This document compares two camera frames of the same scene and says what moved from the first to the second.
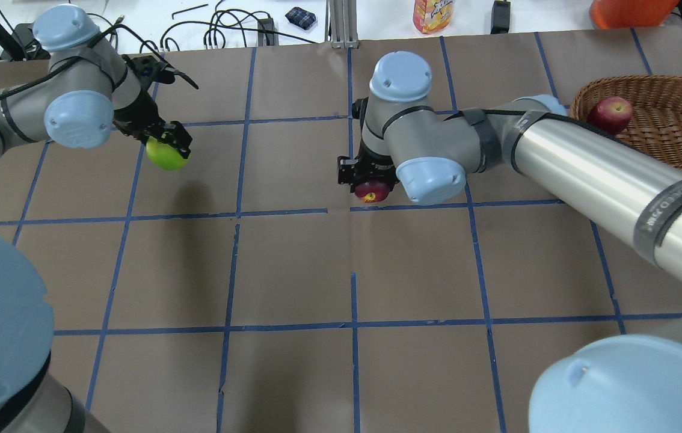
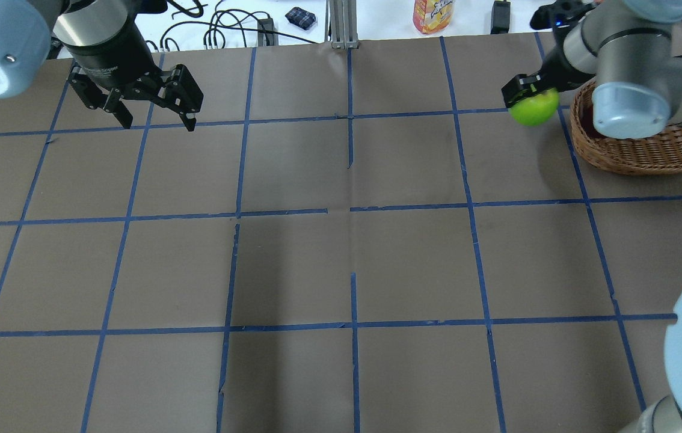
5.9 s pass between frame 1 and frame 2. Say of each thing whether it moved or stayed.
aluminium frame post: stayed
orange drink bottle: stayed
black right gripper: moved
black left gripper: moved
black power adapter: stayed
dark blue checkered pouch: stayed
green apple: moved
